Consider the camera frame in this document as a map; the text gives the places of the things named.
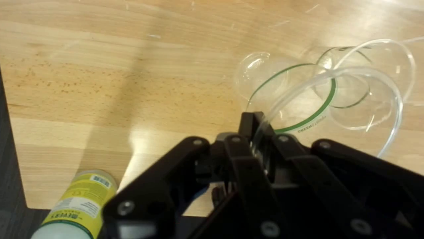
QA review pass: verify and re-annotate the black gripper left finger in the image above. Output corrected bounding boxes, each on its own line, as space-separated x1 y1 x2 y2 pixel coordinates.
101 111 285 239

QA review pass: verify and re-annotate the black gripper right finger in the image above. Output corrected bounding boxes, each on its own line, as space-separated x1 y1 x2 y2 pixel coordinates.
257 111 424 239

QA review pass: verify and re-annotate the clear plastic cup green stripe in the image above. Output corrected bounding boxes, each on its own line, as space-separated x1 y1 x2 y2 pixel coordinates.
314 37 418 132
235 50 404 159

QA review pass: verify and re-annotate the white spray bottle yellow label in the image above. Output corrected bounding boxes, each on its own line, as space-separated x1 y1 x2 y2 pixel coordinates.
29 168 119 239

